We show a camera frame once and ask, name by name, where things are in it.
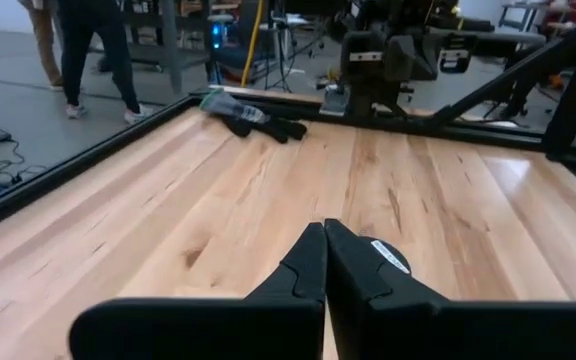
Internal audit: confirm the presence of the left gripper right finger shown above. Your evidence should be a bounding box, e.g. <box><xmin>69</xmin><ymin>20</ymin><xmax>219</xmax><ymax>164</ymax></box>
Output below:
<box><xmin>324</xmin><ymin>218</ymin><xmax>576</xmax><ymax>360</ymax></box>

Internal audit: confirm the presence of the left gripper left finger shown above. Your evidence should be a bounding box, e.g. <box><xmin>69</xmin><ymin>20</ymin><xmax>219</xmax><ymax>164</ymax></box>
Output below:
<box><xmin>70</xmin><ymin>223</ymin><xmax>328</xmax><ymax>360</ymax></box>

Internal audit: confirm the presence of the silver mounting bracket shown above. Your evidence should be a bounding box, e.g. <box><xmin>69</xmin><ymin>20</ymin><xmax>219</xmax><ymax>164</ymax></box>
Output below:
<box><xmin>320</xmin><ymin>83</ymin><xmax>352</xmax><ymax>117</ymax></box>

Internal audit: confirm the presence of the yellow floor cable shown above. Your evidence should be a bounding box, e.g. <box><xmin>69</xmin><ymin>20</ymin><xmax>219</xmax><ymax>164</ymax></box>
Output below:
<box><xmin>240</xmin><ymin>0</ymin><xmax>267</xmax><ymax>89</ymax></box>

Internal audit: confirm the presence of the black work glove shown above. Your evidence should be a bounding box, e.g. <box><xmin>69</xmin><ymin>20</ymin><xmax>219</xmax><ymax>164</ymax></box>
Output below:
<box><xmin>198</xmin><ymin>88</ymin><xmax>308</xmax><ymax>145</ymax></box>

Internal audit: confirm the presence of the person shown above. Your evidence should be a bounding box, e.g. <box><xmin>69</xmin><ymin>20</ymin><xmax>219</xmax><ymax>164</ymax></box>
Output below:
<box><xmin>56</xmin><ymin>0</ymin><xmax>154</xmax><ymax>126</ymax></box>
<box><xmin>17</xmin><ymin>0</ymin><xmax>67</xmax><ymax>92</ymax></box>

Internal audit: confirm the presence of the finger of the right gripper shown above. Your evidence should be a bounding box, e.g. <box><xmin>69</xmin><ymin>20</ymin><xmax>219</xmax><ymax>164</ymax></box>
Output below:
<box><xmin>415</xmin><ymin>35</ymin><xmax>439</xmax><ymax>81</ymax></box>
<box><xmin>386</xmin><ymin>35</ymin><xmax>417</xmax><ymax>82</ymax></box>

